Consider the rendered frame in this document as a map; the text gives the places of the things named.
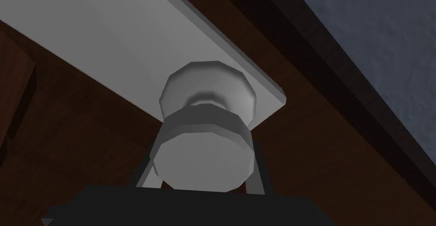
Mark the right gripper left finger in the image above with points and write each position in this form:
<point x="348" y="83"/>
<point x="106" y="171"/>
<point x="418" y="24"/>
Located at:
<point x="148" y="174"/>

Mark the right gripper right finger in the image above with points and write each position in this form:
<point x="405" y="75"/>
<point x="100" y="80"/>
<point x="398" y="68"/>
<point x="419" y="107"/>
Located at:
<point x="258" y="181"/>

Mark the grey round door knob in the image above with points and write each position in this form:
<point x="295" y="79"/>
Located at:
<point x="207" y="141"/>

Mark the brown wooden door leaf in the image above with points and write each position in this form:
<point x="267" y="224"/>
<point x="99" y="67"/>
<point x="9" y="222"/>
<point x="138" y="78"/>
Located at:
<point x="85" y="144"/>

